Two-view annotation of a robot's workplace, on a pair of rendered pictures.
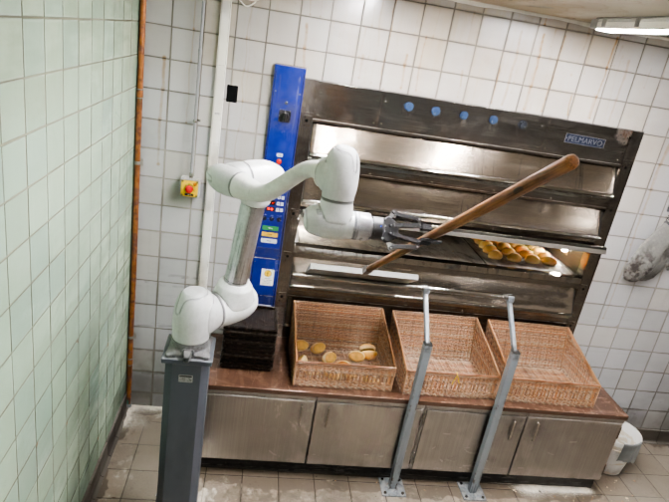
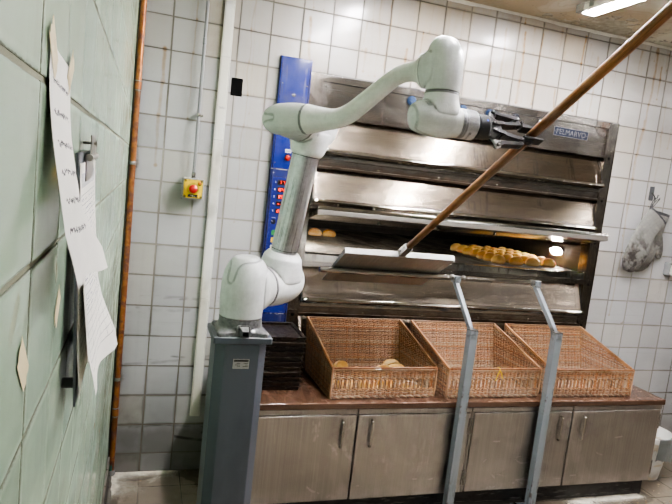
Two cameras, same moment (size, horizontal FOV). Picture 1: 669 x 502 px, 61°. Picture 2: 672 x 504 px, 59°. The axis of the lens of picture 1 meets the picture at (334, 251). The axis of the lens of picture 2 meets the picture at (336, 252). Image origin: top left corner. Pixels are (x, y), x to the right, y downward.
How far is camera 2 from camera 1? 0.94 m
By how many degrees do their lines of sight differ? 16
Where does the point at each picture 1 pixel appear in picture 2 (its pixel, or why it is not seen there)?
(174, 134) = (174, 132)
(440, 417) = (489, 421)
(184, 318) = (240, 285)
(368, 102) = not seen: hidden behind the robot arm
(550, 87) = (535, 81)
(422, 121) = not seen: hidden behind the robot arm
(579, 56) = (557, 52)
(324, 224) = (436, 115)
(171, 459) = (220, 479)
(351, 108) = not seen: hidden behind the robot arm
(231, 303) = (284, 273)
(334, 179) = (444, 66)
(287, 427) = (326, 453)
